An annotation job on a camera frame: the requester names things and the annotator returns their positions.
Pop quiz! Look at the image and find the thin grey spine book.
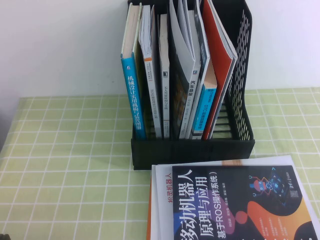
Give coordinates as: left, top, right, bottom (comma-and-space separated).
158, 13, 171, 140

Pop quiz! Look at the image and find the white book orange stripe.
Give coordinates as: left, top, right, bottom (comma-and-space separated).
138, 4, 163, 138

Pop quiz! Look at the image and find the white spine dark cover book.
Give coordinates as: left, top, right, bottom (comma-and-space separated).
171, 48, 202, 140

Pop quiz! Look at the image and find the blue hardcover book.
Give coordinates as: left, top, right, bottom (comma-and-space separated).
120, 2, 148, 141

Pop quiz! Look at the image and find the black plastic book holder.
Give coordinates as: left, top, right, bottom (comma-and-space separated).
126, 0, 256, 171

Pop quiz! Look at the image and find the blue spine short book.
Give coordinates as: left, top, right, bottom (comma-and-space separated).
191, 59, 218, 137

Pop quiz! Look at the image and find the dark ROS robot book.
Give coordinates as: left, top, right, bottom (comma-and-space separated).
171, 164, 320, 240

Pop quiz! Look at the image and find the plain white brochure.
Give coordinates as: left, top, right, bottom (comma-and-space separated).
150, 163, 161, 240

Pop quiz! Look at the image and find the grey white folded brochure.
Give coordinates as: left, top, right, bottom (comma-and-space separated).
169, 0, 197, 64

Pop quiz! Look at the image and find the red cover magazine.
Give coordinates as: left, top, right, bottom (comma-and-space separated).
201, 0, 238, 140

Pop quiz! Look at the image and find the orange edged booklet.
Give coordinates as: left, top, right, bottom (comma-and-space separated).
146, 172, 154, 240

